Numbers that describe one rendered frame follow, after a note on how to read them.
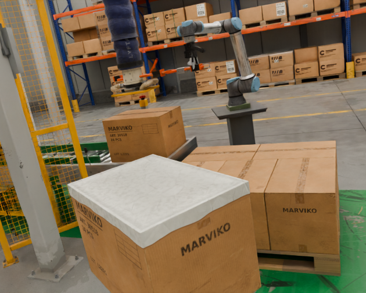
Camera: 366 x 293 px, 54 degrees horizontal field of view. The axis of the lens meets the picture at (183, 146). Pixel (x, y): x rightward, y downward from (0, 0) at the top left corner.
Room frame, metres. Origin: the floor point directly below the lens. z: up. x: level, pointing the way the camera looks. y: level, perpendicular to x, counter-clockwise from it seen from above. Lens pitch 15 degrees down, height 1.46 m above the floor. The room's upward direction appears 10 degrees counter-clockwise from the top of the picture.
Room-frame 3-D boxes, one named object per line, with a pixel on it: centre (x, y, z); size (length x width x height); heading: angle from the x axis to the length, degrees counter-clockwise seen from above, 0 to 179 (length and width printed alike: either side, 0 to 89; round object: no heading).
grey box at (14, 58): (2.57, 1.08, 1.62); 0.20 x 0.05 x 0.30; 65
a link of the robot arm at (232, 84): (3.72, -0.63, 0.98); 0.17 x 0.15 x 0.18; 49
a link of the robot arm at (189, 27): (3.00, -0.20, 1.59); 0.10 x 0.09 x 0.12; 139
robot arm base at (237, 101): (3.72, -0.63, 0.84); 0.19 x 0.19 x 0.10
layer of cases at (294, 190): (2.53, -0.46, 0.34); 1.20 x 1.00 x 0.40; 65
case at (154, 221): (1.21, 0.14, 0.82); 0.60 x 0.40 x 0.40; 33
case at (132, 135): (3.24, 0.32, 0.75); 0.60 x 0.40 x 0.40; 62
